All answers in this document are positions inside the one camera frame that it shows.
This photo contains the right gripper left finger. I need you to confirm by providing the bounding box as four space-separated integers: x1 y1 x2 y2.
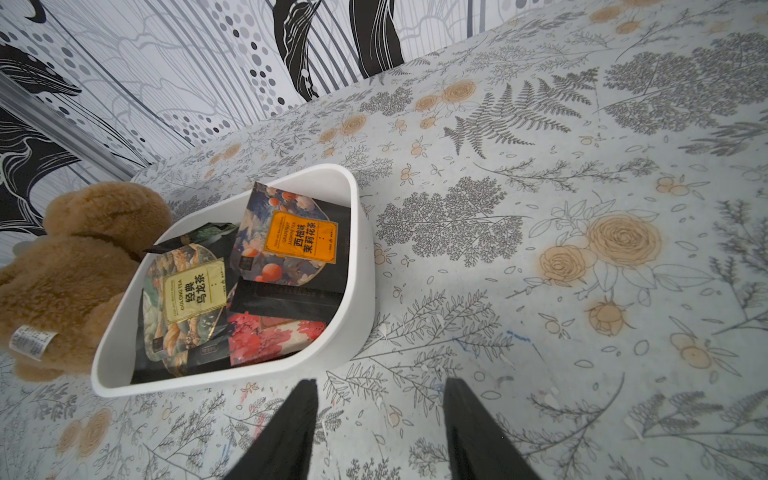
225 379 319 480

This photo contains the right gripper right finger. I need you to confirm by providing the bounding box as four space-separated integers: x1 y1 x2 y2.
443 378 539 480

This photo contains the pink label black tea bag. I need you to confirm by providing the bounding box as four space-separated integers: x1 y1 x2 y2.
228 313 327 367

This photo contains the orange label black tea bag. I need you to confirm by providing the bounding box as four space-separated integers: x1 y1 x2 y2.
230 183 351 293

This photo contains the black barcode tea bag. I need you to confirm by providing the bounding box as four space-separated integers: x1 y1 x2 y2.
230 278 343 324

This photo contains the green label tea bag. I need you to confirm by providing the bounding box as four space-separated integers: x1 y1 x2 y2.
144 222 239 254

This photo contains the brown teddy bear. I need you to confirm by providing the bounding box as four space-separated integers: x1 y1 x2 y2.
1 182 172 382

